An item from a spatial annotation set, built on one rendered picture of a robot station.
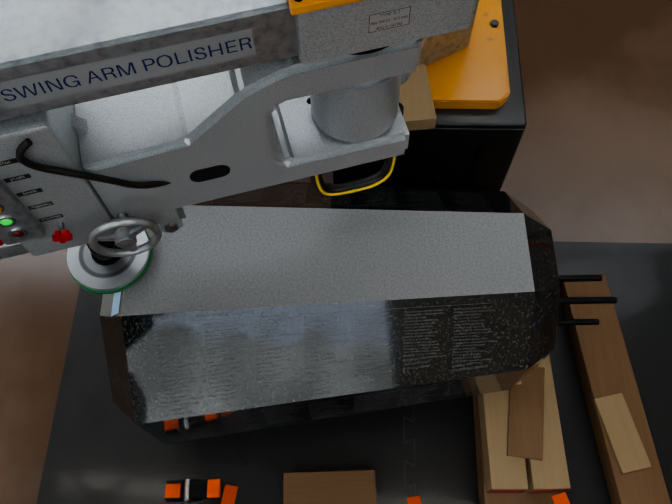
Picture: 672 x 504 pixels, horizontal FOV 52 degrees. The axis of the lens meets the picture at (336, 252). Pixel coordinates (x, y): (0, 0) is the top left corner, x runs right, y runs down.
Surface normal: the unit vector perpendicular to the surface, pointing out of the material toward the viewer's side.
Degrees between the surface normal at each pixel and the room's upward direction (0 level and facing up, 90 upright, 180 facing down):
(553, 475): 0
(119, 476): 0
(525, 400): 0
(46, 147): 90
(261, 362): 45
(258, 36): 90
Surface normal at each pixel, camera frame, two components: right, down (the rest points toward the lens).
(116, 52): 0.25, 0.87
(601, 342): -0.02, -0.42
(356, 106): 0.01, 0.91
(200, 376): 0.03, 0.34
